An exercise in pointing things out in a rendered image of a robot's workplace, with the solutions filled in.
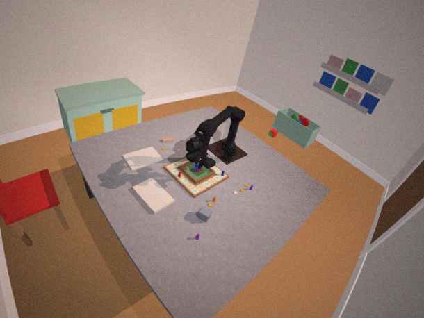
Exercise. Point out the cream board game path with arrow squares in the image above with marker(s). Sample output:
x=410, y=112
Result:
x=187, y=167

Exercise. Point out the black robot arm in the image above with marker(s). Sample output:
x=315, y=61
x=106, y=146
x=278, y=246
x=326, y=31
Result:
x=209, y=127

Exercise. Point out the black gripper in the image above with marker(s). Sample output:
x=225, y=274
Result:
x=206, y=161

